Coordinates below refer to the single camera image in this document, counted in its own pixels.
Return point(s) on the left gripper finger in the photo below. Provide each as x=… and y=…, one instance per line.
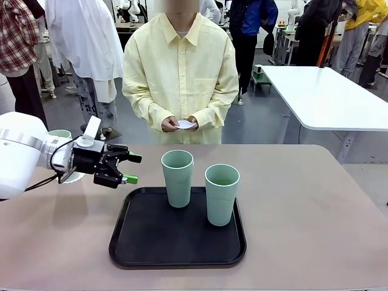
x=106, y=180
x=124, y=151

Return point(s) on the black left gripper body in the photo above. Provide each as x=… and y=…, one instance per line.
x=88, y=162

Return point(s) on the mint green plastic cup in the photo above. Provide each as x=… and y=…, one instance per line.
x=60, y=133
x=221, y=203
x=178, y=188

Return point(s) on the white scalloped paper coaster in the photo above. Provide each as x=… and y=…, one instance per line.
x=72, y=179
x=186, y=125

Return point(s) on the small white robot arm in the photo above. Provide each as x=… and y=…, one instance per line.
x=292, y=15

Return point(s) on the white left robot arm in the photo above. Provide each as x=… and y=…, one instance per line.
x=18, y=151

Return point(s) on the person's right forearm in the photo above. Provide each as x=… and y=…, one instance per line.
x=145, y=112

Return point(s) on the person's left forearm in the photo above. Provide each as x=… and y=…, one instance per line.
x=216, y=113

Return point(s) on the person's right hand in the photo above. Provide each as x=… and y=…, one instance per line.
x=168, y=125

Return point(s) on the person's left hand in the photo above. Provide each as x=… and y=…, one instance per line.
x=194, y=122

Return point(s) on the person in yellow shirt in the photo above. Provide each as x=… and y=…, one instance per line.
x=180, y=75

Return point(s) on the black plastic serving tray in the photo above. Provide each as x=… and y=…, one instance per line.
x=179, y=242

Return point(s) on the white cylindrical appliance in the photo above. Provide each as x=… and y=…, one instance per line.
x=4, y=94

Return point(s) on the bystander in white shirt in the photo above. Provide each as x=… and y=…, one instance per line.
x=88, y=39

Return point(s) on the bystander in plaid shirt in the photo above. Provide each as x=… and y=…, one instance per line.
x=18, y=39

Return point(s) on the small white box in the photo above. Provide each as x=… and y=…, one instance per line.
x=258, y=68

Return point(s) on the black hanging bag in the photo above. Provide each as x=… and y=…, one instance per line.
x=268, y=42

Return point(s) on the bystander in blue jacket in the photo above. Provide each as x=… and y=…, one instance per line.
x=254, y=18

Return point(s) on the large white table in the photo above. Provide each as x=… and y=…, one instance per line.
x=327, y=97

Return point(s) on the orange and black pole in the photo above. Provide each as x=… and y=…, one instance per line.
x=323, y=45

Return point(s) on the bystander in dark grey coat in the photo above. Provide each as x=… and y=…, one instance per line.
x=318, y=27

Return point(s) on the bystander in yellow jacket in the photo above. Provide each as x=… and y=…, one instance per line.
x=354, y=39

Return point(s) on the bystander in grey clothes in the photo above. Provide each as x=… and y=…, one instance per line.
x=374, y=60

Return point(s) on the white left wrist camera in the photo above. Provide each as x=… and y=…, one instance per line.
x=91, y=128

